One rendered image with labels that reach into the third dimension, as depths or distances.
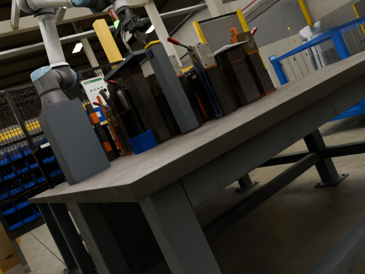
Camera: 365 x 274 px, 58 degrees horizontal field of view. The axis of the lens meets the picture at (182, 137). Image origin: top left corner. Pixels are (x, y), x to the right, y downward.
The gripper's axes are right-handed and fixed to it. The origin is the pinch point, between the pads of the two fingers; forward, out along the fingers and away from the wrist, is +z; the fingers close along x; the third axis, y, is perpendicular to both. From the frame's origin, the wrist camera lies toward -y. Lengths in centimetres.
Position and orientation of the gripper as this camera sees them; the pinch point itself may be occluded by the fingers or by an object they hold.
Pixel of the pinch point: (137, 48)
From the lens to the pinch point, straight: 176.9
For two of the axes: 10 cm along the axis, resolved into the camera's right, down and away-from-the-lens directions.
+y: 7.4, -3.1, -6.0
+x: 5.3, -2.8, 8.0
